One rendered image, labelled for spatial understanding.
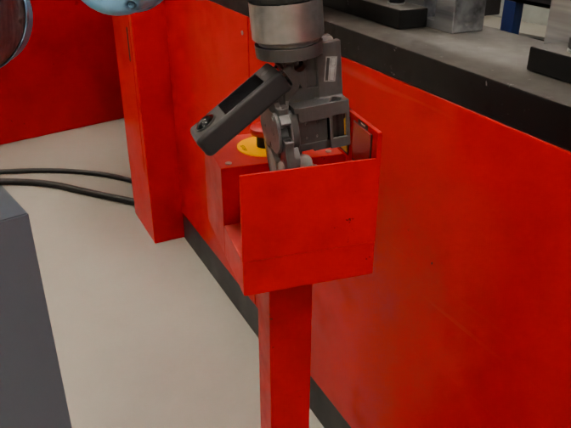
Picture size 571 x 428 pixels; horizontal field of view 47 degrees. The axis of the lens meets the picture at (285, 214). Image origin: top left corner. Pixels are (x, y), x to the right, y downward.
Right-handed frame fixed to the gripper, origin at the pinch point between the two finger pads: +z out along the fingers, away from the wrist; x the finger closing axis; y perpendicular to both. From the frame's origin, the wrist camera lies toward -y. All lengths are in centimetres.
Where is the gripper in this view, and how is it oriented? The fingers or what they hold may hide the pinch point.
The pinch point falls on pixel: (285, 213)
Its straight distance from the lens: 76.5
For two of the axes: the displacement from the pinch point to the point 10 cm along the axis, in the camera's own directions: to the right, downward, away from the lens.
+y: 9.5, -2.2, 2.3
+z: 0.8, 8.8, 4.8
